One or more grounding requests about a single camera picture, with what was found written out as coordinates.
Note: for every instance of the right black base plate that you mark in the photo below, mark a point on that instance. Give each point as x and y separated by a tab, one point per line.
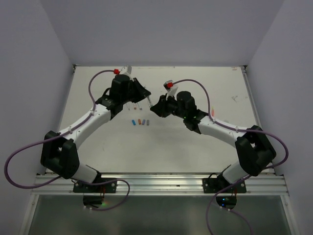
212	186

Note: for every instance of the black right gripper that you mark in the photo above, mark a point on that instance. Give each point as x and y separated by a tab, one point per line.
160	108

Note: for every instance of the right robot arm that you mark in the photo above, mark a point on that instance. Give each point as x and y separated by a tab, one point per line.
253	148

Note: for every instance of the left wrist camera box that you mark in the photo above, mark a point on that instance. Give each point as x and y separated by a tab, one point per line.
127	70

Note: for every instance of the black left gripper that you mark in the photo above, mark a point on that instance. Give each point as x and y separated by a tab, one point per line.
141	91

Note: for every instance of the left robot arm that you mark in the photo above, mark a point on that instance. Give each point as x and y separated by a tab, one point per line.
60	150

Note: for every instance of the aluminium front rail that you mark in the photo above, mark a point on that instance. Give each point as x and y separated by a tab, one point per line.
187	184

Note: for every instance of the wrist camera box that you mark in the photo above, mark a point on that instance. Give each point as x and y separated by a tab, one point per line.
171	88
127	70

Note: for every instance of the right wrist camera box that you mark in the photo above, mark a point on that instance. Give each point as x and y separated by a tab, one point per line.
171	88

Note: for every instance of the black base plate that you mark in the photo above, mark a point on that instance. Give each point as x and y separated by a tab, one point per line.
212	186
93	195

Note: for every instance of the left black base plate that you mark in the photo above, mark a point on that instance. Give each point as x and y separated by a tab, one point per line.
93	195

